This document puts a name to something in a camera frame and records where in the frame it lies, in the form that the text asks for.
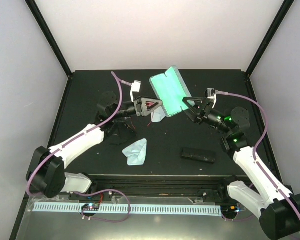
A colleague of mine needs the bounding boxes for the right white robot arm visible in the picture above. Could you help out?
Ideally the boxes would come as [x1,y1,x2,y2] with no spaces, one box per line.
[182,97,300,240]

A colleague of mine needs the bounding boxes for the right black frame post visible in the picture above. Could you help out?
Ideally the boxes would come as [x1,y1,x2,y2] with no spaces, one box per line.
[244,0,296,77]

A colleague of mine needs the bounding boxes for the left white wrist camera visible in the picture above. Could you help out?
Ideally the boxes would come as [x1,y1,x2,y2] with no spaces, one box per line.
[130,80,141,102]

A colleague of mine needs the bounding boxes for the left black frame post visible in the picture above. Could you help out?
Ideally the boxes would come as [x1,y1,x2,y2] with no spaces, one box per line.
[25,0,73,78]

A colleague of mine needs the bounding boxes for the green lined glasses case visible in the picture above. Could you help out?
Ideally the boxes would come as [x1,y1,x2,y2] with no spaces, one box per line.
[149,65,192,118]

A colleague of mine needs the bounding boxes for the left circuit board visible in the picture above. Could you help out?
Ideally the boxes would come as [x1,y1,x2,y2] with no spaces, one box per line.
[81,203,100,212]

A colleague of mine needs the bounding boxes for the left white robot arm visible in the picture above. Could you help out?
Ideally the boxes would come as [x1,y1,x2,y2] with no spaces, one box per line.
[26,91,163,200]

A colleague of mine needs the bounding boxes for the right circuit board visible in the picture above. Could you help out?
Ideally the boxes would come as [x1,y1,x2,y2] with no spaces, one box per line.
[221,205,241,214]

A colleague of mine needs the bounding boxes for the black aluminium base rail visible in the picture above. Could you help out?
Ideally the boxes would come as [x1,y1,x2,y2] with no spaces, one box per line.
[86,175,251,203]

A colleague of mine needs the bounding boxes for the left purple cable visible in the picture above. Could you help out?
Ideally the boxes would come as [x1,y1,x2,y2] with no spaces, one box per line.
[26,71,136,196]

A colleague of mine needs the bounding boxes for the black round sunglasses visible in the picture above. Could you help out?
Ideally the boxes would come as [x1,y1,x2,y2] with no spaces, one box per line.
[106,120,137,146]

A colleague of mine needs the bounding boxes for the light blue cloth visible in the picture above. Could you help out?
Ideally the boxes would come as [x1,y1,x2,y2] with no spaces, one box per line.
[151,108,166,123]
[122,138,147,166]

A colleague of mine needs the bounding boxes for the circuit board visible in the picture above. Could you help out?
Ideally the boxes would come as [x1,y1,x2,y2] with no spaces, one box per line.
[221,205,241,214]
[81,203,100,212]

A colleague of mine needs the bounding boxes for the black glasses case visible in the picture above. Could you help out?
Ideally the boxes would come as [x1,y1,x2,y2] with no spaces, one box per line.
[181,147,217,164]

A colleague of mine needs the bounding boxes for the white slotted cable duct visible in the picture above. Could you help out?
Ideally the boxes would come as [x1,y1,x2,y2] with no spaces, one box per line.
[32,202,222,217]

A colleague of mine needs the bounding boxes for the black frame post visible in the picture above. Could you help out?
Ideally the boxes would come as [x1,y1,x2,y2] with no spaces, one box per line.
[244,0,296,77]
[25,0,73,78]

